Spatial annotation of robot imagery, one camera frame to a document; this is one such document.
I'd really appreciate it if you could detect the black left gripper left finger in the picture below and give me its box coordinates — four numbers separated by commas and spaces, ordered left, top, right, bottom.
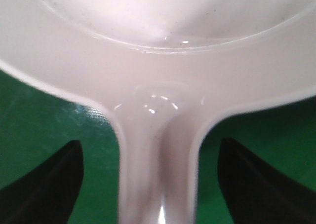
0, 140, 83, 224

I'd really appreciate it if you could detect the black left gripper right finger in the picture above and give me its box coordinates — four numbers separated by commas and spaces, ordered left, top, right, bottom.
217, 138, 316, 224

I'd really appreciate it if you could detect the pink plastic dustpan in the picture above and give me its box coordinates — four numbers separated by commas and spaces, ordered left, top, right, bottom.
0, 0, 316, 224

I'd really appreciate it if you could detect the green conveyor belt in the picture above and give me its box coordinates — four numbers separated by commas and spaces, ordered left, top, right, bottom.
0, 73, 316, 224

